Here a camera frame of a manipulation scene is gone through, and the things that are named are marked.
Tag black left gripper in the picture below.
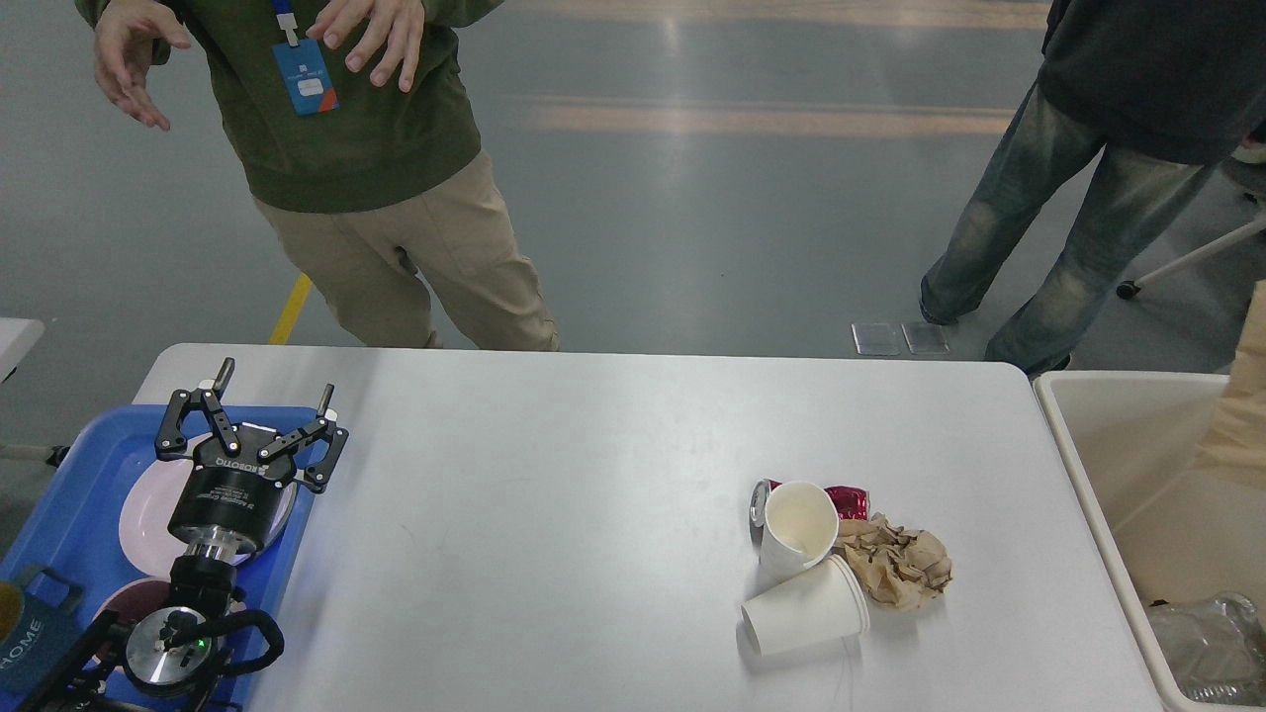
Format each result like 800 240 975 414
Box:
154 359 349 555

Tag pink plate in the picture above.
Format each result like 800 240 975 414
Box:
119 431 301 579

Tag brown paper bag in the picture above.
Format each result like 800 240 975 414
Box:
1191 280 1265 490

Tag clear plastic bag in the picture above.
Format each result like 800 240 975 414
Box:
1144 590 1265 707

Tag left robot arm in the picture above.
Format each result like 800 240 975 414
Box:
19 359 349 711

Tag blue plastic tray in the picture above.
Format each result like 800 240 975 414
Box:
1 404 317 711

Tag teal mug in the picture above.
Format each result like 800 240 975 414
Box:
1 564 84 696

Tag white side table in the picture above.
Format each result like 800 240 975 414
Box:
0 315 46 383

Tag person in green sweater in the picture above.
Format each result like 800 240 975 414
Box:
77 1 560 352

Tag blue id badge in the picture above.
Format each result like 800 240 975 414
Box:
272 38 339 117

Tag upright white paper cup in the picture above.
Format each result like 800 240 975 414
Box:
760 481 841 582

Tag lying white paper cup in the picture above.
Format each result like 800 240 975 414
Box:
742 555 871 658

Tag clear floor plate left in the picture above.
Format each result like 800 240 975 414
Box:
851 321 903 357

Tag clear floor plate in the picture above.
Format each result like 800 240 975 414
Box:
901 321 950 355
851 321 903 357

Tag crumpled brown paper upper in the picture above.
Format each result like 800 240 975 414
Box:
833 513 953 611

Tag clear floor plate right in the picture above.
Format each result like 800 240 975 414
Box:
901 321 950 355

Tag chair leg with caster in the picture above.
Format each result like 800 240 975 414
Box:
1117 212 1265 302

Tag beige plastic bin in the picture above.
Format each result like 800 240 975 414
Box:
1033 371 1265 711

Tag person in blue jeans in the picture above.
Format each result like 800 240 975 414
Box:
918 0 1266 379

